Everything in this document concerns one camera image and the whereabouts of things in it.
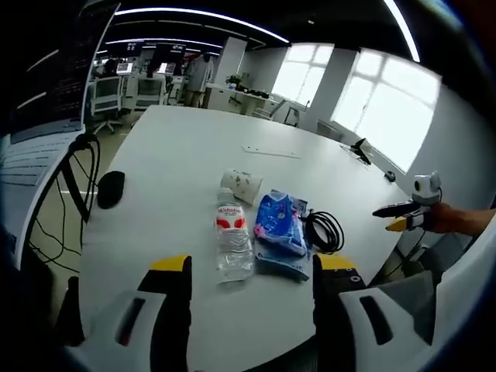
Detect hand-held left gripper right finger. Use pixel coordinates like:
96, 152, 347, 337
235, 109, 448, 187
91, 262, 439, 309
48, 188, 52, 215
312, 253, 437, 372

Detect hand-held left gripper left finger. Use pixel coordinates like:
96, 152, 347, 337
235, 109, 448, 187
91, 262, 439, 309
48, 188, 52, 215
65, 254, 193, 372

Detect black cable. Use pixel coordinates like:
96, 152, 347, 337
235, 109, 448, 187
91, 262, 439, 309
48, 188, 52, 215
304, 210, 346, 255

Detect blue tissue packet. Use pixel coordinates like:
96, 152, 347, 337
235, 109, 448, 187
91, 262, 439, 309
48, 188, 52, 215
253, 188, 313, 283

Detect black computer mouse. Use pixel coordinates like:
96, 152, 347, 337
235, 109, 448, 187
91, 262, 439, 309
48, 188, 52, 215
96, 170, 126, 210

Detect clear plastic water bottle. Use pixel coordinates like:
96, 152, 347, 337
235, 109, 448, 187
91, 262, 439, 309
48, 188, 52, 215
213, 187, 255, 284

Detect patterned paper cup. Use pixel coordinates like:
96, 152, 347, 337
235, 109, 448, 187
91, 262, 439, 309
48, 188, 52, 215
220, 168, 264, 205

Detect person's right hand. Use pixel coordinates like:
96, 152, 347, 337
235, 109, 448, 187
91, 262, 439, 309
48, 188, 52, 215
424, 201, 472, 235

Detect grey office chair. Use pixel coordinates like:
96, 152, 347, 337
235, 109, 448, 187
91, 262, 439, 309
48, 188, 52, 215
377, 234, 472, 348

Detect white table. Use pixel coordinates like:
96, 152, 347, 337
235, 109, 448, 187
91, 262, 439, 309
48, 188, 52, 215
79, 104, 418, 363

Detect white side desk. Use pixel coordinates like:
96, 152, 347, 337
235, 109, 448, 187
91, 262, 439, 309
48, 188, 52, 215
205, 83, 280, 117

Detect white office chair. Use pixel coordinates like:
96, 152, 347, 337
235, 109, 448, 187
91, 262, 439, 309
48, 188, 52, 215
89, 75, 124, 135
133, 74, 168, 113

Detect large dark monitor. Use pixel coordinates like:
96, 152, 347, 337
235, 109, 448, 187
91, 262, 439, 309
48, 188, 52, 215
9, 2, 122, 143

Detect black hanging cables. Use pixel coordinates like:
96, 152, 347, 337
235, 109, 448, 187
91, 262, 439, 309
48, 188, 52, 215
29, 133, 102, 274

